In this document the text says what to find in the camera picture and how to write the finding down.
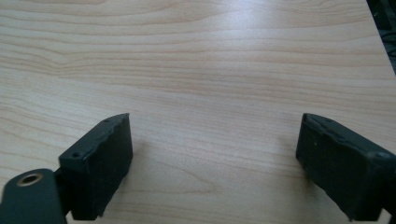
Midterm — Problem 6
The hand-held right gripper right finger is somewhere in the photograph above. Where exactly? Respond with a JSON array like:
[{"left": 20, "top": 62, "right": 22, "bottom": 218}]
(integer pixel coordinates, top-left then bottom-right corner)
[{"left": 295, "top": 112, "right": 396, "bottom": 223}]

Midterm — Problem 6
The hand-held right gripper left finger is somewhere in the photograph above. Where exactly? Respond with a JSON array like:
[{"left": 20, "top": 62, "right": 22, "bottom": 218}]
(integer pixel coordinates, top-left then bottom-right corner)
[{"left": 58, "top": 112, "right": 134, "bottom": 221}]

